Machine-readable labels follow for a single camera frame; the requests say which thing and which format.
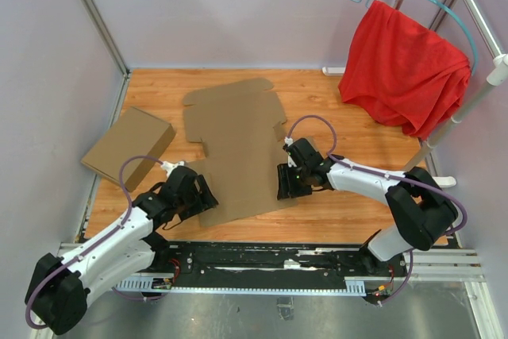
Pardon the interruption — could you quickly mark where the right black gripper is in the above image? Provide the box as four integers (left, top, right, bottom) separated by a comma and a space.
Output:
277, 163, 312, 201

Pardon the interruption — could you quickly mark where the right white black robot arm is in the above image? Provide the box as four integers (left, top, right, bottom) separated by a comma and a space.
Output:
277, 138, 459, 275

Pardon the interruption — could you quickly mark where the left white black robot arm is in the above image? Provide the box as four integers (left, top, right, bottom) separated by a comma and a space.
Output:
25, 165, 218, 335

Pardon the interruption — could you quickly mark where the folded brown cardboard box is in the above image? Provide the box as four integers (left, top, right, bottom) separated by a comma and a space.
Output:
81, 107, 176, 192

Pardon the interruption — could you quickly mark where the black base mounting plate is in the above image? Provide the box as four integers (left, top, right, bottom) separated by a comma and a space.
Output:
142, 241, 407, 288

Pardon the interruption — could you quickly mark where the red cloth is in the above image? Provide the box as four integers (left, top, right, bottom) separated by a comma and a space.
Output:
338, 1, 471, 140

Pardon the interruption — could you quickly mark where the white clothes rack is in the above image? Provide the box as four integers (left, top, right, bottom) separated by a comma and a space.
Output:
339, 0, 507, 170

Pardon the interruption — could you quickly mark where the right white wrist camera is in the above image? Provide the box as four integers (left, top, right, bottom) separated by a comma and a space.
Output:
283, 137, 298, 168

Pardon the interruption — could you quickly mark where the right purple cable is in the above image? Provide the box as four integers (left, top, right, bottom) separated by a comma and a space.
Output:
286, 115, 469, 300

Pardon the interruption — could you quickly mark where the purple cable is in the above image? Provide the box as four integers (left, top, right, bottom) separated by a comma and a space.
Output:
286, 115, 469, 300
24, 155, 170, 330

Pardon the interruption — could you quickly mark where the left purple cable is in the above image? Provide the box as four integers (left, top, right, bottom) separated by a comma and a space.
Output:
24, 155, 170, 330

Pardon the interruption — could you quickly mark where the grey slotted cable duct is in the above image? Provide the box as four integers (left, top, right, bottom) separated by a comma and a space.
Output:
114, 275, 367, 297

